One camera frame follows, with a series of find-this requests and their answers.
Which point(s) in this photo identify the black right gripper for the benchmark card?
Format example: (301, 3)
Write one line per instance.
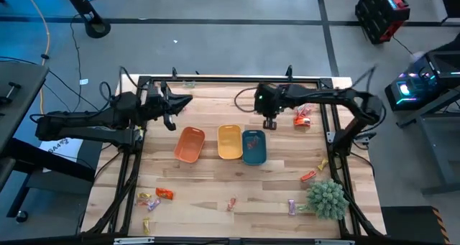
(269, 99)

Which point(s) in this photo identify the teal plastic bin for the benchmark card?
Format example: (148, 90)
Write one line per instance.
(260, 155)

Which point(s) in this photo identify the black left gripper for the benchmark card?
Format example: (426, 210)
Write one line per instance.
(156, 105)

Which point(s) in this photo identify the black pole stand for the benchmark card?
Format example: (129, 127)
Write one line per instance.
(97, 27)

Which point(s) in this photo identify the red candy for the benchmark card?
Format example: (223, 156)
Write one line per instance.
(253, 142)

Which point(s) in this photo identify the pink orange candy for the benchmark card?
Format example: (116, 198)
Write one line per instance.
(142, 202)

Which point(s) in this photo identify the computer with coloured lights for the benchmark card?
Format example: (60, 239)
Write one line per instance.
(442, 65)

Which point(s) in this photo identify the green artificial plant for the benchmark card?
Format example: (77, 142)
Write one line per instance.
(327, 200)

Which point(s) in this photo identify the red white candy wrapper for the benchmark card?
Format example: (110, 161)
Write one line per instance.
(303, 110)

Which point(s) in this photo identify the orange peanut butter cup pack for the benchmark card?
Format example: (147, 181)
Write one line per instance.
(164, 193)

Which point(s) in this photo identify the black frame clamp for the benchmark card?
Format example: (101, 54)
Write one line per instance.
(289, 72)
(174, 73)

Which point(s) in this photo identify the yellow candy bar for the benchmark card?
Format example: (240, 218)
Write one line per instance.
(146, 226)

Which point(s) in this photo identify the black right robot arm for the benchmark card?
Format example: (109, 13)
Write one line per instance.
(323, 94)

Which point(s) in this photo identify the silver mounting bracket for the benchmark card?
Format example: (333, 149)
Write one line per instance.
(331, 137)

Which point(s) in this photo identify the white paper label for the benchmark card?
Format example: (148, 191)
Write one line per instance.
(61, 149)

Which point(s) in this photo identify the orange plastic bin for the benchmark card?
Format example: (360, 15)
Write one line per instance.
(188, 146)

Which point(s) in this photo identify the red black tool case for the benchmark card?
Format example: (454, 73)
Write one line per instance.
(377, 15)

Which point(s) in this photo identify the black caster wheel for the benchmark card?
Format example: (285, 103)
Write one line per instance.
(22, 216)

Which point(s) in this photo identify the black desk frame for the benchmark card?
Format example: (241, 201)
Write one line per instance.
(54, 164)

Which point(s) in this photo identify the black clamp tool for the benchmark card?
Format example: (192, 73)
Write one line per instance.
(10, 90)

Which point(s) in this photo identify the white floor tag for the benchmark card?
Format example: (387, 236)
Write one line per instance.
(83, 81)

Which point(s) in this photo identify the grey desk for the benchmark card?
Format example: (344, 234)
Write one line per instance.
(21, 94)

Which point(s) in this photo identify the pink purple candy bar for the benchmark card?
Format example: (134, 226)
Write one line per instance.
(292, 207)

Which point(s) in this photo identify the yellow candy wrapper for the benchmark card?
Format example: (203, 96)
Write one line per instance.
(144, 195)
(323, 164)

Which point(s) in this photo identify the clear green candy wrapper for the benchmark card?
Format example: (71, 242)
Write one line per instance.
(189, 84)

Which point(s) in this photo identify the yellow plastic bin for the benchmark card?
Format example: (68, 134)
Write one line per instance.
(230, 142)

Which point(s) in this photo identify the grey side table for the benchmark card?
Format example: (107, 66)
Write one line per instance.
(435, 148)

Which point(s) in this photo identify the black aluminium frame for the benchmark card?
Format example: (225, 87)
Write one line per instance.
(233, 80)

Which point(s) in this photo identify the red orange candy bar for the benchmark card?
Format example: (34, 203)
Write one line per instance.
(308, 176)

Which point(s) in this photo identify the black hazard-striped mat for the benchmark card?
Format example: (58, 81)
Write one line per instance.
(406, 223)

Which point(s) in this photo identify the silver frame bracket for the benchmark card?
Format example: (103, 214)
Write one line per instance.
(334, 242)
(133, 241)

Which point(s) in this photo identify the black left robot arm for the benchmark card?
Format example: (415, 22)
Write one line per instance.
(90, 119)

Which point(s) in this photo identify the orange candy pack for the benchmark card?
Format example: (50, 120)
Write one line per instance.
(302, 121)

